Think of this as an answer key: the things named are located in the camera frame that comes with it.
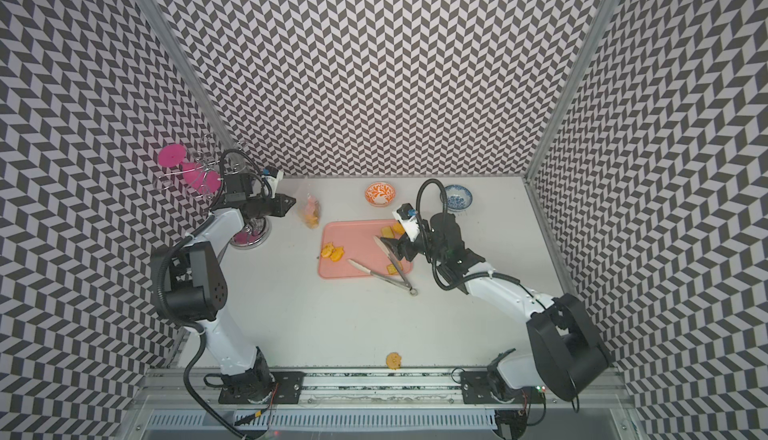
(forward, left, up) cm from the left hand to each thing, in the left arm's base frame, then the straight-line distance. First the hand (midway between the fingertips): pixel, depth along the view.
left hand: (293, 200), depth 95 cm
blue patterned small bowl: (+9, -56, -10) cm, 57 cm away
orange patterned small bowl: (+12, -27, -11) cm, 31 cm away
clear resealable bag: (+1, -3, -8) cm, 9 cm away
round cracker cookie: (-44, -33, -13) cm, 57 cm away
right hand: (-16, -33, +5) cm, 37 cm away
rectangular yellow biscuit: (-4, -30, -12) cm, 33 cm away
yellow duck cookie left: (-12, -11, -11) cm, 20 cm away
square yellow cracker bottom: (-18, -32, -13) cm, 39 cm away
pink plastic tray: (-8, -16, -12) cm, 21 cm away
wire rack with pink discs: (-5, +19, +19) cm, 27 cm away
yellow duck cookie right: (-14, -14, -11) cm, 23 cm away
